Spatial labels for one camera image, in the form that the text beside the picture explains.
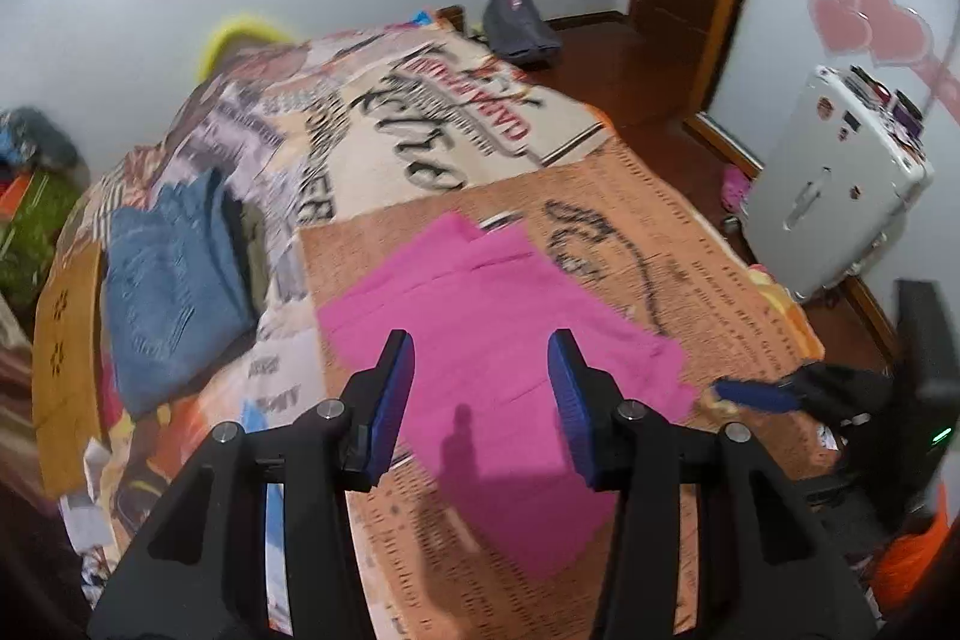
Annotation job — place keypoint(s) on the dark grey backpack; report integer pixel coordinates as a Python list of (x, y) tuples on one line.
[(517, 25)]

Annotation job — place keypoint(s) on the folded blue jeans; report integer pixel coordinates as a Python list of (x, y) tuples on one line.
[(169, 287)]

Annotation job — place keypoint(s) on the pink heart wall decoration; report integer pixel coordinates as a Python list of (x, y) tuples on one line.
[(862, 10)]

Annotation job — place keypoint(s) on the printed blanket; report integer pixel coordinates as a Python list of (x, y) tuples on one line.
[(420, 123)]

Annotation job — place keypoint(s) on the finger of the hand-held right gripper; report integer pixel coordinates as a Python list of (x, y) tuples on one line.
[(754, 396)]

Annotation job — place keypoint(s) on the pink pants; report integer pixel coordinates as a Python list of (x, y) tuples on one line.
[(487, 347)]

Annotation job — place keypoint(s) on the orange cloth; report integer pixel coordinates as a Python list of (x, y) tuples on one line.
[(911, 561)]

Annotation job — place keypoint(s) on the green cloth pile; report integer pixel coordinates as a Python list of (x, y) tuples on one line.
[(30, 220)]

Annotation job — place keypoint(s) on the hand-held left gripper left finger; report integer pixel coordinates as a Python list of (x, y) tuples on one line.
[(394, 400)]

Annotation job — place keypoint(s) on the brown wooden bed board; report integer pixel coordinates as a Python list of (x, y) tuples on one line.
[(67, 347)]

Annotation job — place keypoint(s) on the small pink floor item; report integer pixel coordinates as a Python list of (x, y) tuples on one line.
[(736, 186)]

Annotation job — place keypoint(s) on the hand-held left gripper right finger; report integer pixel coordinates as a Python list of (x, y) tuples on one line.
[(568, 400)]

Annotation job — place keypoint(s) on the yellow round object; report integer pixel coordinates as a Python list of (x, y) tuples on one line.
[(236, 36)]

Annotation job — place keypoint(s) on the white suitcase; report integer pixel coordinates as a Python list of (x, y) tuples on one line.
[(832, 190)]

